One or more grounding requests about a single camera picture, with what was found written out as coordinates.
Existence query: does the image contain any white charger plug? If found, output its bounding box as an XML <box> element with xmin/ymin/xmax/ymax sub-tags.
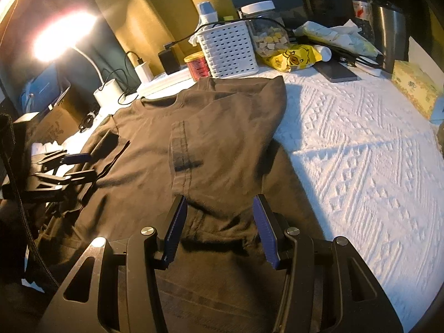
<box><xmin>135</xmin><ymin>62</ymin><xmax>153</xmax><ymax>84</ymax></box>

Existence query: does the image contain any white power strip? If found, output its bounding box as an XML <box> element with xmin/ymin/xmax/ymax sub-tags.
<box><xmin>137</xmin><ymin>67</ymin><xmax>195</xmax><ymax>99</ymax></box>

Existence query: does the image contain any brown cardboard box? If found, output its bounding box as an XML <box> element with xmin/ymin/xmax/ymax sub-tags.
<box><xmin>14</xmin><ymin>87</ymin><xmax>99</xmax><ymax>144</ymax></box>

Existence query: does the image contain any white woven plastic basket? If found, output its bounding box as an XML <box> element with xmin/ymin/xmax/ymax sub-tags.
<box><xmin>196</xmin><ymin>21</ymin><xmax>259</xmax><ymax>79</ymax></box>

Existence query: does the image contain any white desk lamp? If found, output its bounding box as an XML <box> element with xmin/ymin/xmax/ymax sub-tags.
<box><xmin>31</xmin><ymin>9</ymin><xmax>126</xmax><ymax>112</ymax></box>

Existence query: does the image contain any brown t-shirt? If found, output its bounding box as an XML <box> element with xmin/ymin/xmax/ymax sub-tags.
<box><xmin>38</xmin><ymin>76</ymin><xmax>323</xmax><ymax>332</ymax></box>

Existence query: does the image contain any black power adapter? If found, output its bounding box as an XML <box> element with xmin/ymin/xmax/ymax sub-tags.
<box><xmin>158</xmin><ymin>48</ymin><xmax>181</xmax><ymax>75</ymax></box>

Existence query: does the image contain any stainless steel tumbler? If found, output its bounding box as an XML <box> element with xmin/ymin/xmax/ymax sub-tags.
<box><xmin>372</xmin><ymin>3</ymin><xmax>408</xmax><ymax>74</ymax></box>

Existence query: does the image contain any black smartphone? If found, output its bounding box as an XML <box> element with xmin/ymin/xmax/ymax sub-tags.
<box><xmin>314</xmin><ymin>60</ymin><xmax>358</xmax><ymax>83</ymax></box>

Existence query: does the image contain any black charger cable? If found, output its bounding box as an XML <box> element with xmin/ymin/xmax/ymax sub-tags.
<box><xmin>163</xmin><ymin>16</ymin><xmax>300</xmax><ymax>51</ymax></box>

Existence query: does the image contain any yellow snack bag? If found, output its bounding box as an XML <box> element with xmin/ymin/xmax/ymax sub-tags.
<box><xmin>263</xmin><ymin>44</ymin><xmax>322</xmax><ymax>72</ymax></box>

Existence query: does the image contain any clear jar white lid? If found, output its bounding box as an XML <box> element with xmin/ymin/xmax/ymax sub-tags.
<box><xmin>239</xmin><ymin>0</ymin><xmax>290</xmax><ymax>58</ymax></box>

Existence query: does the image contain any black bundled cable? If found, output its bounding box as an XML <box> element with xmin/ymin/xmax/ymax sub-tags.
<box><xmin>77</xmin><ymin>110</ymin><xmax>100</xmax><ymax>133</ymax></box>

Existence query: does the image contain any plastic water bottle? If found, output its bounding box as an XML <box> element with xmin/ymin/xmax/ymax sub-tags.
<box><xmin>351</xmin><ymin>0</ymin><xmax>375</xmax><ymax>44</ymax></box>

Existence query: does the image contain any yellow tissue box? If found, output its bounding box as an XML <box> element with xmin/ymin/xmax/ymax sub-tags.
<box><xmin>391</xmin><ymin>60</ymin><xmax>443</xmax><ymax>124</ymax></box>

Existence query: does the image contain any crumpled tissue pack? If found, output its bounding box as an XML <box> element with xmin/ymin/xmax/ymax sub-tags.
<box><xmin>293</xmin><ymin>20</ymin><xmax>382</xmax><ymax>58</ymax></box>

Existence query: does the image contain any red round tin can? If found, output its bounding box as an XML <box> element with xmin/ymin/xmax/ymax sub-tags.
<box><xmin>184</xmin><ymin>51</ymin><xmax>211</xmax><ymax>81</ymax></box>

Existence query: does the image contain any yellow curtain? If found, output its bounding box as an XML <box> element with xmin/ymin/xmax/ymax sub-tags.
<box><xmin>95</xmin><ymin>0</ymin><xmax>237</xmax><ymax>74</ymax></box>

